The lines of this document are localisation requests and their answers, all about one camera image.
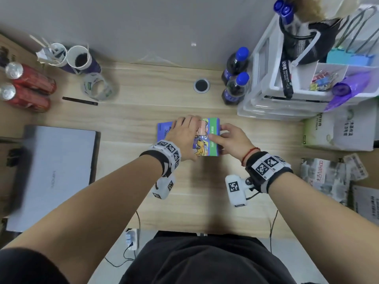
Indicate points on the person's right hand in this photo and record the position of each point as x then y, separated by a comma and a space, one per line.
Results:
237, 144

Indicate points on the person's left hand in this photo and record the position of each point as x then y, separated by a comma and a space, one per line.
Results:
180, 134

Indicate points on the person's left fingers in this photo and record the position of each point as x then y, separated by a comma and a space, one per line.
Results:
189, 121

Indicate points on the person's right thumb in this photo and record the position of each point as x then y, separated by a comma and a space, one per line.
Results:
216, 138

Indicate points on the colourful cartoon picture book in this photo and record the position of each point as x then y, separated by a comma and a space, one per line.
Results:
211, 127

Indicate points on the person's right forearm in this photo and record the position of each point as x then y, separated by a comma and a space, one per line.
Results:
319, 221

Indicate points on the person's left forearm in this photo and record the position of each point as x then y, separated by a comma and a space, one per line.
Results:
88, 209

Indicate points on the marker-tagged left wrist band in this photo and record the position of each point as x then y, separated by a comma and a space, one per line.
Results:
170, 150

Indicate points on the marker-tagged wrist band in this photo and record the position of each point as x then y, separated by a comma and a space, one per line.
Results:
170, 150
266, 168

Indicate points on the dark soda bottle blue cap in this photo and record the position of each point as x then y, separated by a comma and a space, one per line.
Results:
235, 91
235, 66

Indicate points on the marker-tagged right wrist band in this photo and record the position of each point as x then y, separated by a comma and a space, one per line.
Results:
266, 168

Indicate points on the white plastic desk organizer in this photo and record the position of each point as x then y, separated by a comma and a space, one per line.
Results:
266, 94

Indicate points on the black marker pen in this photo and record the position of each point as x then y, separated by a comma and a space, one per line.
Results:
286, 79

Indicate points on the clear plastic cup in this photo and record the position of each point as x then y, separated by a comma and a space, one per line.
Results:
97, 87

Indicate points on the newspaper-print packet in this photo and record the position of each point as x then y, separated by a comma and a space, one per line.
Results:
324, 177

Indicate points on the paper cup with dark contents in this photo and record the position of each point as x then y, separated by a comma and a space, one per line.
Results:
83, 62

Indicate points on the pile of small colourful clips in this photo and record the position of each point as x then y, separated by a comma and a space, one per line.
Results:
324, 81

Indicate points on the person's black clothing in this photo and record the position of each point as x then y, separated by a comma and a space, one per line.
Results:
207, 260

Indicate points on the white bag with green print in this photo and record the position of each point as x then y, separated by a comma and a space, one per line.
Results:
340, 130

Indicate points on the black mesh pen holder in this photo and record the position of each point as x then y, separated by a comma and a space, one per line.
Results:
299, 44

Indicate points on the white power strip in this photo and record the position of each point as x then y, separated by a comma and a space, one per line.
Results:
131, 239

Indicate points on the purple plastic bag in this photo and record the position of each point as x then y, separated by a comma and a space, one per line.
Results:
349, 88

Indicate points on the crumpled printed paper slip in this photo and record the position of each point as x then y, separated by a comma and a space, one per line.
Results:
356, 167

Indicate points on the cyan binder clip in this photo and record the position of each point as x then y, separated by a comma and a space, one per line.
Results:
337, 57

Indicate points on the grey closed laptop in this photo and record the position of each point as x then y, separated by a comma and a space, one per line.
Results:
53, 177

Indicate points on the white paper cup with sticks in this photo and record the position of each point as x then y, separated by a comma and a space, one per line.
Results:
54, 56

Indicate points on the red drink can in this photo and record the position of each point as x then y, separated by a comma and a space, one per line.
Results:
25, 99
32, 79

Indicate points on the white printed paper sheet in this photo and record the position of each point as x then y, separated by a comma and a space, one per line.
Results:
367, 204

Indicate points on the blue binder clip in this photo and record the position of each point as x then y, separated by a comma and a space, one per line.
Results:
362, 60

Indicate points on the beige fluffy bag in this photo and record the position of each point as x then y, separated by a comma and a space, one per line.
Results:
325, 5

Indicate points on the black clip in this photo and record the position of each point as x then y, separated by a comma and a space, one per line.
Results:
14, 158

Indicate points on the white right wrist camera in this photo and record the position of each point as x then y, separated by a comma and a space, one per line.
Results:
237, 190

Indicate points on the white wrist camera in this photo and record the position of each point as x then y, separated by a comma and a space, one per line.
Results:
237, 190
163, 187

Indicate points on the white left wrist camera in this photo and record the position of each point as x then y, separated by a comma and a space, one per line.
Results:
163, 187

